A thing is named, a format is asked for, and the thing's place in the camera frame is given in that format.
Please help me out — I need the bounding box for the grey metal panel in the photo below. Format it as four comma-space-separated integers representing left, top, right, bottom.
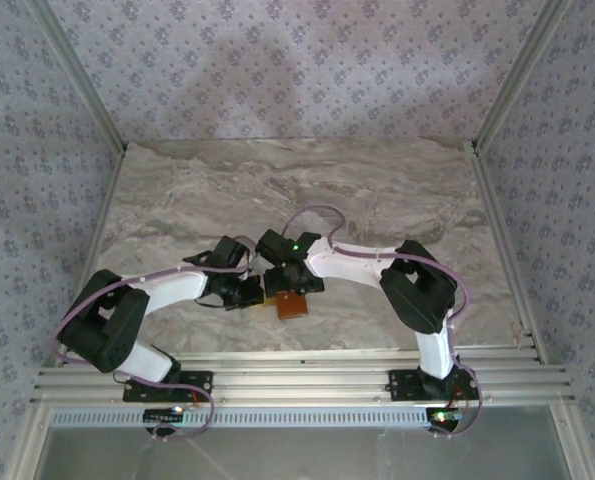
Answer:
41, 424, 576, 480

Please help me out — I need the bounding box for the thin black camera cable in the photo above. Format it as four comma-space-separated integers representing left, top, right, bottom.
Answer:
194, 295, 231, 312

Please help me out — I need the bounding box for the aluminium rail beam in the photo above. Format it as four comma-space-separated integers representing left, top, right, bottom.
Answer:
30, 349, 577, 407

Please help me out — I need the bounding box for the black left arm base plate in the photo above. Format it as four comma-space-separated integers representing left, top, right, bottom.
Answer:
121, 369, 214, 404

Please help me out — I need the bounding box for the grey slotted cable duct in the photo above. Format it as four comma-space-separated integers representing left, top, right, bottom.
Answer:
49, 410, 431, 430

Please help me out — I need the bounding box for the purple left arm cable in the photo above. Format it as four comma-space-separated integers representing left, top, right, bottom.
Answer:
50, 262, 251, 444

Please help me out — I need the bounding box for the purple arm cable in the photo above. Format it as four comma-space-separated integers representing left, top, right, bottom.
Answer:
281, 206, 483, 440
50, 262, 251, 444

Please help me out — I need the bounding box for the aluminium side rail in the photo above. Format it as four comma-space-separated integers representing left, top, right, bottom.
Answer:
469, 141, 549, 365
51, 144, 128, 369

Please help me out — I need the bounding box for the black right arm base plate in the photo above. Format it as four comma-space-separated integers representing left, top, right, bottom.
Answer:
386, 369, 481, 401

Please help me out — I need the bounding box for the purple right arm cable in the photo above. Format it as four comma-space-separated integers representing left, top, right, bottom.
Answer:
281, 206, 483, 440

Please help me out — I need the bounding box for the short aluminium frame post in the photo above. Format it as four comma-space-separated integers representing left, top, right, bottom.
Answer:
549, 404, 595, 480
6, 404, 53, 480

